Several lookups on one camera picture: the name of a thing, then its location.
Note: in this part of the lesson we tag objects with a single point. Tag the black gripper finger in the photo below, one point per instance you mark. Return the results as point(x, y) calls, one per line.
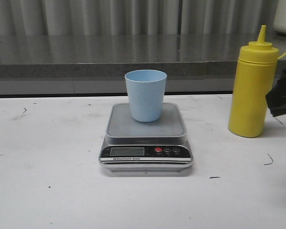
point(276, 98)

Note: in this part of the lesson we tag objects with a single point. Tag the yellow squeeze bottle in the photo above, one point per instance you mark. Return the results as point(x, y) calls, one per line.
point(255, 71)

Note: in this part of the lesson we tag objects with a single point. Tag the light blue plastic cup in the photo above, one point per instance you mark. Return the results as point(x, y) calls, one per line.
point(145, 89)

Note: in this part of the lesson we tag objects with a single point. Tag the silver digital kitchen scale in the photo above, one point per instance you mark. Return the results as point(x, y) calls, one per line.
point(158, 148)

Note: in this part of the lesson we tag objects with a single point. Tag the white container in background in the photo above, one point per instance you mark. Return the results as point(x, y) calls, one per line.
point(279, 24)

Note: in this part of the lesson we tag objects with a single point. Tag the stainless steel counter shelf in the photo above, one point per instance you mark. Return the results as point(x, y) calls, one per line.
point(96, 64)

